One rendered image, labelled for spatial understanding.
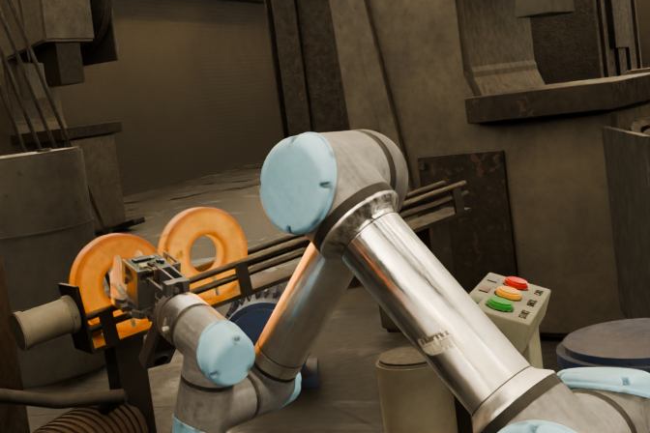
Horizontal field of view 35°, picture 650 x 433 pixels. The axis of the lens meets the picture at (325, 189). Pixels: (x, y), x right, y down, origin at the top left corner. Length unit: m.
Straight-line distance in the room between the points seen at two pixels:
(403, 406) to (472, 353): 0.55
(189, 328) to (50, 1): 8.00
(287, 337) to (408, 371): 0.27
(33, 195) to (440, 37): 1.63
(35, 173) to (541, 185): 1.87
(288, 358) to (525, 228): 2.26
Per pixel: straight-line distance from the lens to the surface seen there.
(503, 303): 1.60
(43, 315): 1.61
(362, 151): 1.25
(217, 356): 1.36
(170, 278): 1.49
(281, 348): 1.47
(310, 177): 1.18
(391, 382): 1.67
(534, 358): 1.69
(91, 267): 1.63
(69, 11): 9.48
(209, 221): 1.72
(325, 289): 1.41
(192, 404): 1.42
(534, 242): 3.65
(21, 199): 4.05
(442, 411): 1.69
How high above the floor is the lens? 0.95
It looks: 5 degrees down
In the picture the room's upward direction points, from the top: 7 degrees counter-clockwise
